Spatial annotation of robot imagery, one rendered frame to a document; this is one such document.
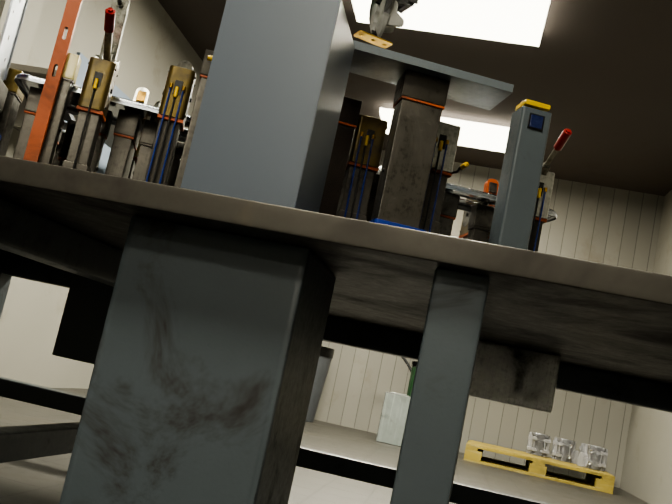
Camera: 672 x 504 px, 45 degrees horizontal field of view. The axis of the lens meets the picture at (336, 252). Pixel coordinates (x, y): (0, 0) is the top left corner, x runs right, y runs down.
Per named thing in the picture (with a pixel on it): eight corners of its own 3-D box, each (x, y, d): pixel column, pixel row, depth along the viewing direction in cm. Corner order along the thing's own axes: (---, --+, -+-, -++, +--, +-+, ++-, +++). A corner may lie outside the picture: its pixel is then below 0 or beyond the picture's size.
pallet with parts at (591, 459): (599, 484, 751) (605, 447, 756) (618, 495, 668) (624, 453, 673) (462, 454, 772) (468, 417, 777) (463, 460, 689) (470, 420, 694)
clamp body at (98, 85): (81, 220, 183) (120, 73, 189) (75, 213, 174) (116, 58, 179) (51, 213, 182) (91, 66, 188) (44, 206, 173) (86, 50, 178)
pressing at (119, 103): (527, 229, 229) (528, 223, 230) (563, 216, 207) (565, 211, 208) (29, 103, 209) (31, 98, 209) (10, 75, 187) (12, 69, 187)
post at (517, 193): (506, 308, 182) (540, 122, 188) (520, 307, 174) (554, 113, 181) (474, 301, 180) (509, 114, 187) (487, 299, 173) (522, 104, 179)
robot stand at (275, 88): (291, 223, 132) (341, -3, 138) (176, 202, 135) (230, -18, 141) (311, 246, 152) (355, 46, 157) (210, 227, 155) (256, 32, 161)
